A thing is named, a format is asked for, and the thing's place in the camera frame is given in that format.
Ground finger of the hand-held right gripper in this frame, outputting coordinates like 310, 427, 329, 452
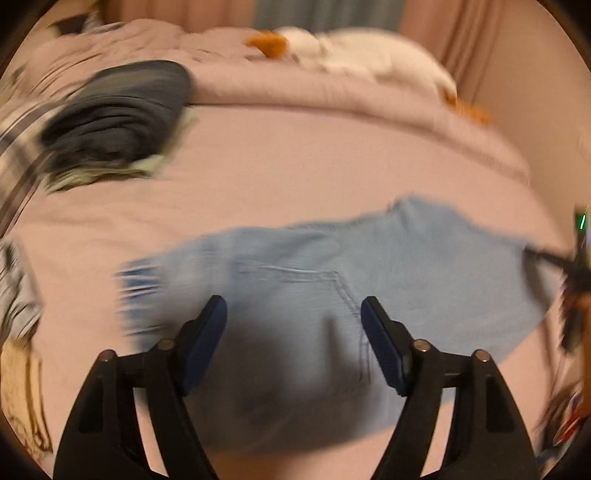
522, 247, 578, 278

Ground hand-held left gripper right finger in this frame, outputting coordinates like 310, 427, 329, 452
360, 295, 540, 480

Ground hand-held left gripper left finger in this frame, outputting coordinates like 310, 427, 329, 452
53, 294, 228, 480

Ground light blue denim pants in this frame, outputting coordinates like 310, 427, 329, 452
115, 196, 561, 455

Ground colourful patterned cloth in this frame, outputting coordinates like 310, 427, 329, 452
538, 381, 588, 464

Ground pink bed sheet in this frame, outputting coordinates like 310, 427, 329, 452
0, 106, 573, 480

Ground beige cloth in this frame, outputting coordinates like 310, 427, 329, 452
0, 344, 54, 457

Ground crumpled light blue cloth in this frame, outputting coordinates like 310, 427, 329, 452
0, 240, 43, 343

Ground pink curtain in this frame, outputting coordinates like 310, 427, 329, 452
399, 0, 591, 139
99, 0, 257, 34

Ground dark blue folded jeans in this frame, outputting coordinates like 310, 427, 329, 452
41, 60, 192, 169

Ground pink duvet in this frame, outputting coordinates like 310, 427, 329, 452
14, 18, 532, 181

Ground white goose plush toy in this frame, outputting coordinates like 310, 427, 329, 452
245, 27, 492, 125

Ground plaid pillow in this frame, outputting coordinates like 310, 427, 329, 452
0, 99, 61, 236

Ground blue curtain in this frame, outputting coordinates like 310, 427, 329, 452
254, 0, 407, 34

